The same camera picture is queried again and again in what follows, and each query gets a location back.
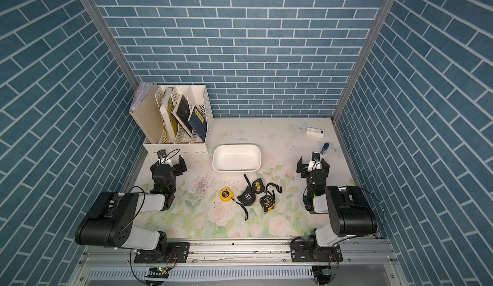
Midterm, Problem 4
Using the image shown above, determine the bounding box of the white oval storage box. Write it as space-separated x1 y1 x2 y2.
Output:
212 144 262 173

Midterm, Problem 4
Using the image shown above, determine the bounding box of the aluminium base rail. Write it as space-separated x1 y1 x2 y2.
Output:
69 237 406 285

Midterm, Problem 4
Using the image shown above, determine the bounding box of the white perforated file organizer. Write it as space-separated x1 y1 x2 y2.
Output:
144 85 214 154

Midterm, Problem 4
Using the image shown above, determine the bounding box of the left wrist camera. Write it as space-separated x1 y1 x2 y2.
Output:
157 149 173 166

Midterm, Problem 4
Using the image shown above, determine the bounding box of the yellow round tape measure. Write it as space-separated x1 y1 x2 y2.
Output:
220 187 234 202

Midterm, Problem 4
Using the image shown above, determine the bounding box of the beige file folder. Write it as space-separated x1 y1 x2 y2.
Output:
130 83 164 144

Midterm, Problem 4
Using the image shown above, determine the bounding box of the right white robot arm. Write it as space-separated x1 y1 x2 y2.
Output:
291 152 378 262

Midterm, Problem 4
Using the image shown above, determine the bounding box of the black yellow tape measure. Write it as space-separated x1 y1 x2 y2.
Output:
259 191 276 213

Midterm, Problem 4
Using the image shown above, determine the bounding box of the dark blue book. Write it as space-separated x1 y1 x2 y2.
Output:
188 106 207 142

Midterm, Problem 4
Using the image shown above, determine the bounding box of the white rectangular device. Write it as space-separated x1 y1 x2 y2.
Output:
306 127 325 138

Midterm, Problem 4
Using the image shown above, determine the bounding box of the small black round tape measure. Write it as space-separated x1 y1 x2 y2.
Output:
244 174 282 194

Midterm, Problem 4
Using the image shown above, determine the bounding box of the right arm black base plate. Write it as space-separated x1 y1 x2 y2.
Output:
290 240 343 263

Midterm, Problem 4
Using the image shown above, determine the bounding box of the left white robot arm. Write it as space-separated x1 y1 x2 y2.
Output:
74 150 190 264

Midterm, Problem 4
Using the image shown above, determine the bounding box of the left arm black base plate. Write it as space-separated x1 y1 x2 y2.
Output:
134 242 190 265

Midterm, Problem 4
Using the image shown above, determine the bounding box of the white yellow-edged book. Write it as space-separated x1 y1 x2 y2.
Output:
157 87 178 144

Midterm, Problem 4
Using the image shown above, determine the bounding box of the black worn-page book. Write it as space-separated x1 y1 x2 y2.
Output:
172 94 193 136

